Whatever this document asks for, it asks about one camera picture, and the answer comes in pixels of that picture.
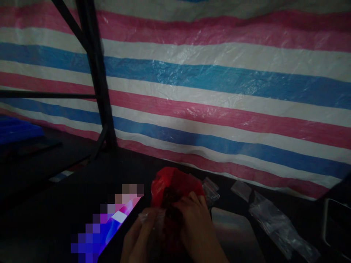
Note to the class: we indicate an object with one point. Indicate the red plastic bag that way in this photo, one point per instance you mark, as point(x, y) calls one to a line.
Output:
point(175, 180)

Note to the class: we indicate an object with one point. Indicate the dark brown dried goods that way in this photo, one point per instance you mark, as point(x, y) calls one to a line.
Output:
point(170, 200)

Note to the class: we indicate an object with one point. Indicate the clear zip bag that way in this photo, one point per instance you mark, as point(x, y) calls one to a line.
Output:
point(211, 191)

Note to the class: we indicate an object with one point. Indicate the black smartphone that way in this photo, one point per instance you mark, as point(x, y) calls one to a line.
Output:
point(120, 235)

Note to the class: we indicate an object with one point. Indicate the person's left fingers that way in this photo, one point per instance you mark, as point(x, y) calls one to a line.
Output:
point(153, 220)

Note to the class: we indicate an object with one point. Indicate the silver metal tray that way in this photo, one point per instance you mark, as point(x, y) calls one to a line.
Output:
point(233, 233)

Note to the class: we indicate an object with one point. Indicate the blue plastic crate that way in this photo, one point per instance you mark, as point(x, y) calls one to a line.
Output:
point(16, 131)

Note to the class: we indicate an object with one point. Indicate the person's right fingers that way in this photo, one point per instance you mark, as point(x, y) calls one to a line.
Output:
point(190, 202)

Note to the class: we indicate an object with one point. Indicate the small clear plastic bag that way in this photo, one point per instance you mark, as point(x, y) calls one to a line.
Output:
point(149, 217)

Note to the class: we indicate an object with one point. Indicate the pink blue white striped tarp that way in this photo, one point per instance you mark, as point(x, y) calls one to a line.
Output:
point(208, 90)

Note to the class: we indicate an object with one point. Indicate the long clear plastic bag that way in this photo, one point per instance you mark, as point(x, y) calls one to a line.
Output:
point(277, 224)

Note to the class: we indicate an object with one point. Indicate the black metal frame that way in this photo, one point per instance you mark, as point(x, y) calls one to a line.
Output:
point(98, 82)

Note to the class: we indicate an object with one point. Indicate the person's left hand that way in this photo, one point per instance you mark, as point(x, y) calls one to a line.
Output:
point(137, 243)

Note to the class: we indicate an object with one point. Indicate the person's right hand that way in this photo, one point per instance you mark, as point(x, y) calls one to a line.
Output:
point(200, 233)

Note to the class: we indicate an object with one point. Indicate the crumpled clear plastic bag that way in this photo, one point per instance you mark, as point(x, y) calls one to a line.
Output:
point(241, 190)

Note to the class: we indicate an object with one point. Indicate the dark tray with light rim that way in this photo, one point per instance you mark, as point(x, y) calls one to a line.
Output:
point(336, 219)

